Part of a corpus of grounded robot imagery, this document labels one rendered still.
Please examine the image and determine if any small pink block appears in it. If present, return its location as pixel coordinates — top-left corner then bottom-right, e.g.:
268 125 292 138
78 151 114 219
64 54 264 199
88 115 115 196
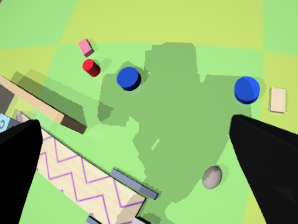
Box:
78 39 94 57

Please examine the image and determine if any grey sphere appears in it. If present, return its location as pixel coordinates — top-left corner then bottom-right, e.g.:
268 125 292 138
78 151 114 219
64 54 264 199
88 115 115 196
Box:
202 167 222 189

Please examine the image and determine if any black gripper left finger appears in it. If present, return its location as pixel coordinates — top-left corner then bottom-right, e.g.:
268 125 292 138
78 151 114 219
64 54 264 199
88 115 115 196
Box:
0 119 43 224

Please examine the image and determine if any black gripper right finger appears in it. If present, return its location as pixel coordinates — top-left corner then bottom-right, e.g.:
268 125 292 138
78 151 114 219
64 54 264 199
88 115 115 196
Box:
229 115 298 224

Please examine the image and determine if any red cylinder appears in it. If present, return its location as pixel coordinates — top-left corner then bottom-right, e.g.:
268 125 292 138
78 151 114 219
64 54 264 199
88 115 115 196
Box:
82 59 101 77

